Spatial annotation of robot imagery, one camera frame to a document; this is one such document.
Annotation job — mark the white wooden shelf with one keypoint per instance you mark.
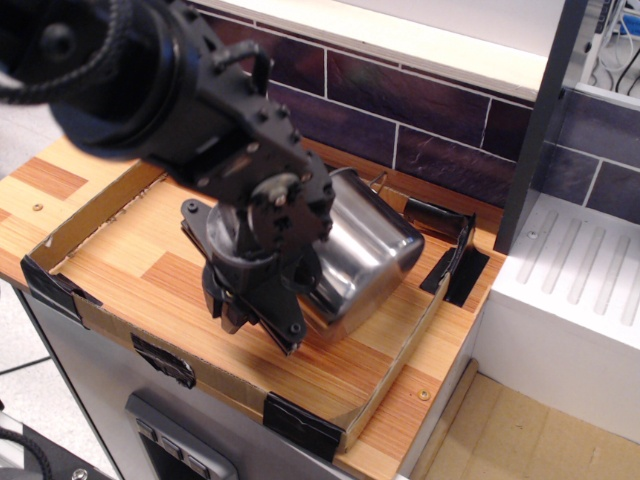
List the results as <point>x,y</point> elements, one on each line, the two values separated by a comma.
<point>483,64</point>

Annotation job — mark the stainless steel metal pot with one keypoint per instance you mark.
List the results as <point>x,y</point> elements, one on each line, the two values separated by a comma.
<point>369,251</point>

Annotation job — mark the grey oven control panel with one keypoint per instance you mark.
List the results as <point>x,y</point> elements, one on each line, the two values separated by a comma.
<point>173,452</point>

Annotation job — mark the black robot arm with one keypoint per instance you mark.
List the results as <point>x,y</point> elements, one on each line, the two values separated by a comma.
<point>151,80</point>

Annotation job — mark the dark grey vertical post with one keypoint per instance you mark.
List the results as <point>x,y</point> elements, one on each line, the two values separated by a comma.
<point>564,68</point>

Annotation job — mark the cardboard fence with black tape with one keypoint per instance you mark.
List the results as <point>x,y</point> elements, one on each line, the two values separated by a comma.
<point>117,287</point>

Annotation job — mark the brass screw right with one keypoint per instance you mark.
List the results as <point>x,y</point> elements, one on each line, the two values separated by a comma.
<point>424,395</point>

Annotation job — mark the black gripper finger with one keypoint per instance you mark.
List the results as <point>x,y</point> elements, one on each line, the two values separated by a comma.
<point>213,293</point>
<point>235,314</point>

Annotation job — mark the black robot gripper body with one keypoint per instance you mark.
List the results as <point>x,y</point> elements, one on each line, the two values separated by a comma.
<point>259,240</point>

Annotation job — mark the white toy sink drainboard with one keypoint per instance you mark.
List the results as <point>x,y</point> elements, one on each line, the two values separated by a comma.
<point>561,323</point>

